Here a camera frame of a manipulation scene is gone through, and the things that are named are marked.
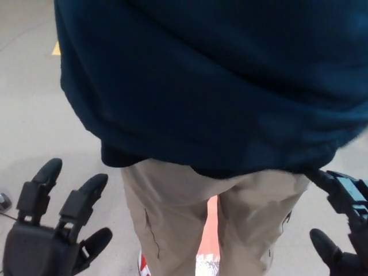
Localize red and white sneaker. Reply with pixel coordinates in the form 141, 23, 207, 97
139, 249, 152, 276

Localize beige trousers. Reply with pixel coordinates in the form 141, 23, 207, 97
120, 157, 312, 276

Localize small grey floor device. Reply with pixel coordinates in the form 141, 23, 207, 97
0, 193, 12, 210

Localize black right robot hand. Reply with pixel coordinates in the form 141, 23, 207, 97
309, 169, 368, 276

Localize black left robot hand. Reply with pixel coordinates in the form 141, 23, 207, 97
0, 158, 113, 276

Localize orange floor tape patch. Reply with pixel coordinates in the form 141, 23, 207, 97
196, 197, 221, 276

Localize navy blue coat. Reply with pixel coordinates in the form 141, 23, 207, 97
53, 0, 368, 179

